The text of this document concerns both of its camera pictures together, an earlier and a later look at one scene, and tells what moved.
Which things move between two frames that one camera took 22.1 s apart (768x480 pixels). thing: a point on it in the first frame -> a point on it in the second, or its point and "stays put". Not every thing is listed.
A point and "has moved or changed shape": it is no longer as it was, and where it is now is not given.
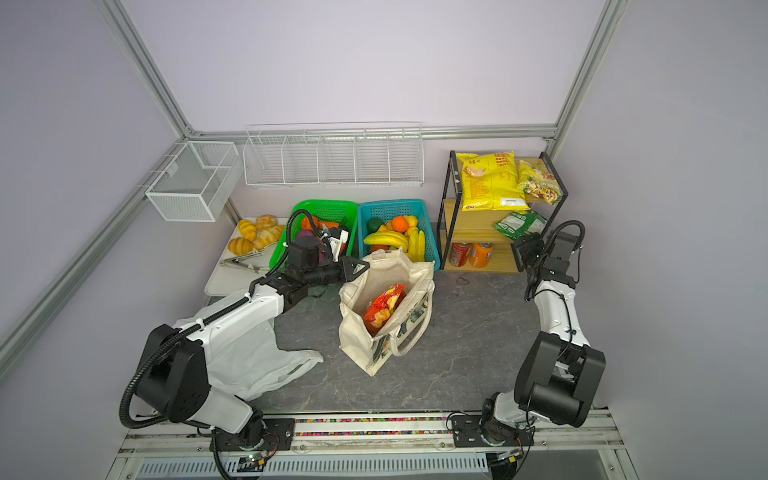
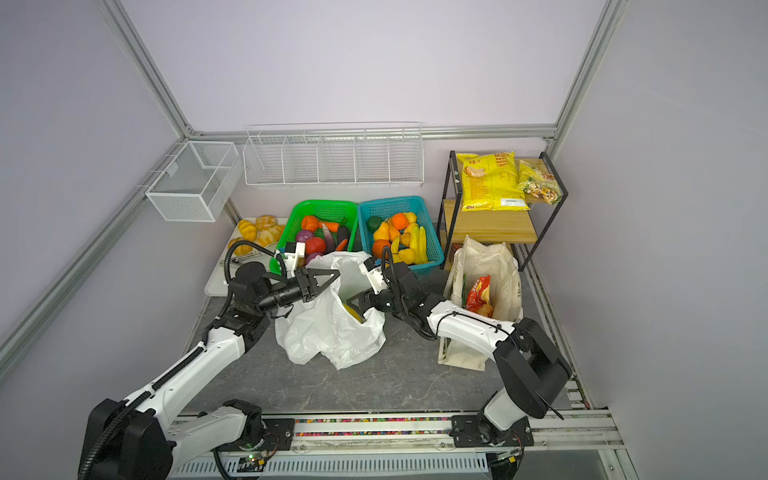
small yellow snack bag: (540, 185) stays put
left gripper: (348, 270) -> (310, 284)
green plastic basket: (329, 210) stays put
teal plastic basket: (388, 209) stays put
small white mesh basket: (197, 182) stays put
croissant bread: (240, 246) stays put
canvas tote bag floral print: (387, 309) -> (475, 260)
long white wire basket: (334, 154) stays put
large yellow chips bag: (490, 182) stays put
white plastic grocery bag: (249, 364) -> (324, 325)
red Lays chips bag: (380, 310) has moved or changed shape
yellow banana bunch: (387, 237) -> (352, 312)
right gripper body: (533, 251) -> (388, 302)
